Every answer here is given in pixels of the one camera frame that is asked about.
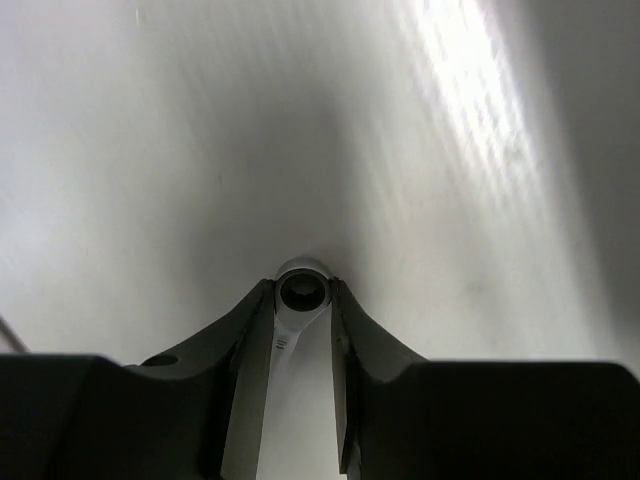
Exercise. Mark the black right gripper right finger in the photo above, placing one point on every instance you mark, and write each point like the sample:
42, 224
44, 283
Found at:
401, 416

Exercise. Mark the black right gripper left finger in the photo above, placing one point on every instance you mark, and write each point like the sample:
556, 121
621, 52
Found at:
194, 411

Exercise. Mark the small silver ratchet wrench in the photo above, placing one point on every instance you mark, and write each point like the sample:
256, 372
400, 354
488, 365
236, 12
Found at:
302, 294

